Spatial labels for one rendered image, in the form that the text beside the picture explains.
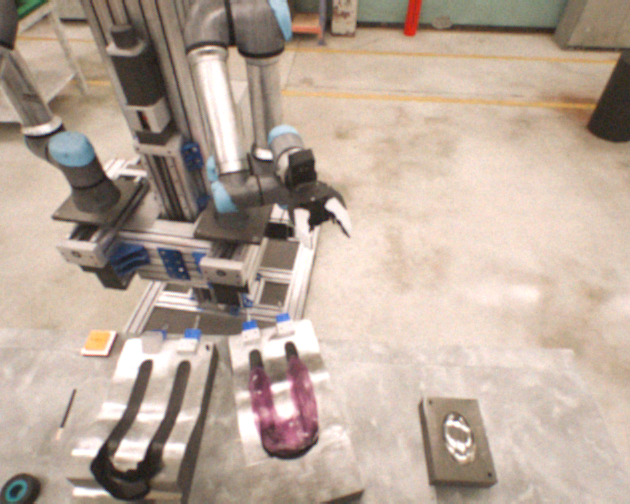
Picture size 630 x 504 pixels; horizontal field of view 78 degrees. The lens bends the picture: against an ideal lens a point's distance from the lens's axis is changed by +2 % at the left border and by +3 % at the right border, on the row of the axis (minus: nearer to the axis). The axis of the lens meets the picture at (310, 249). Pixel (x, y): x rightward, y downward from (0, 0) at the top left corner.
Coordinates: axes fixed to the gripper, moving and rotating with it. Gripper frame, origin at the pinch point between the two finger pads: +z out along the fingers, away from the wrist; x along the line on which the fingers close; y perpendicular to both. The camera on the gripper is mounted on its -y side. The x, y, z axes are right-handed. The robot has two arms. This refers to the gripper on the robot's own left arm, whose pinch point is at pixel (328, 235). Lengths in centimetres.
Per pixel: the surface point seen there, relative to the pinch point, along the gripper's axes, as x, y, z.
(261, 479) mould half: 28, 51, 21
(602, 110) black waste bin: -293, 165, -186
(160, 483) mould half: 50, 47, 15
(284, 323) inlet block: 14, 56, -20
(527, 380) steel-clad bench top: -51, 73, 15
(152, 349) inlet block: 52, 49, -21
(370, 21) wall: -200, 165, -478
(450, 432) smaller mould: -20, 64, 23
